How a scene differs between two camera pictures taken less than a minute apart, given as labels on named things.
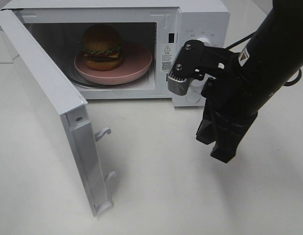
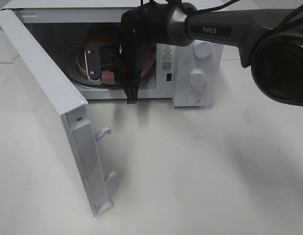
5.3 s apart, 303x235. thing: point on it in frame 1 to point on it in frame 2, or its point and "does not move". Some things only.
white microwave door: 63,107 does not move
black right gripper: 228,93 to 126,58
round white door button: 192,97 does not move
